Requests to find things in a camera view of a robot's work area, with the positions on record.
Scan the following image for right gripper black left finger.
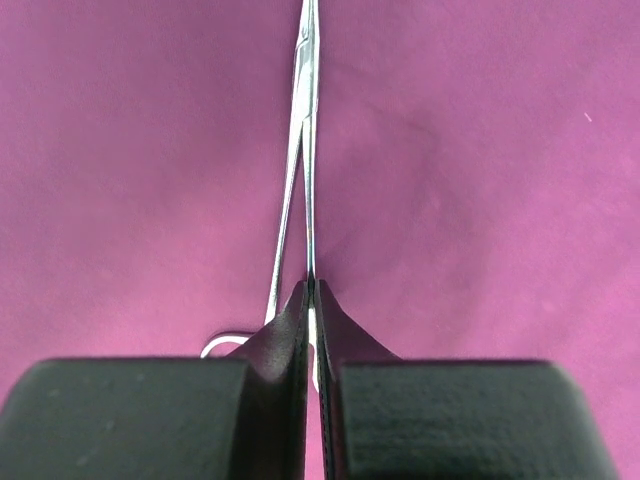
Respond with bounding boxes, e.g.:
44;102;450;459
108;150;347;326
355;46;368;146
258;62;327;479
1;282;308;479

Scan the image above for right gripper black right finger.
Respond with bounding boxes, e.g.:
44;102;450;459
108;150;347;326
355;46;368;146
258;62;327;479
314;280;618;479

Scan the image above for steel forceps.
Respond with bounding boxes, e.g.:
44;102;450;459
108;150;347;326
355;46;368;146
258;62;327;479
199;0;321;394

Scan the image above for purple cloth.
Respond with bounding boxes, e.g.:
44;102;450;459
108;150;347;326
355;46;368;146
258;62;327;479
1;1;639;479

